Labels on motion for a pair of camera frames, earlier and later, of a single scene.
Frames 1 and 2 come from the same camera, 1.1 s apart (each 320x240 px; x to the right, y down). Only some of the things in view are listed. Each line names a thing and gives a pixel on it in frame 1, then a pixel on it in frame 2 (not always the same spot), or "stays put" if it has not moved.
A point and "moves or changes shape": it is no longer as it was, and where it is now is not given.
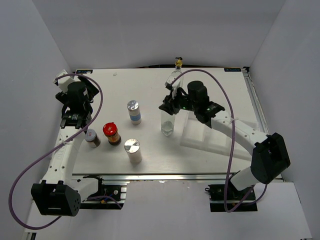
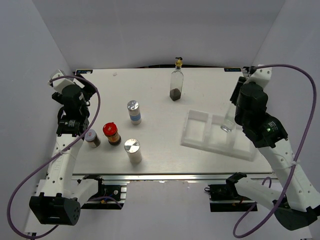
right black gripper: x=169 y=104 → x=235 y=92
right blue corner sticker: x=232 y=69 stays put
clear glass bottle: x=167 y=122 moves or changes shape
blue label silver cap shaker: x=134 y=110 stays put
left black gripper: x=91 y=91 stays put
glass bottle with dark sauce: x=175 y=73 stays put
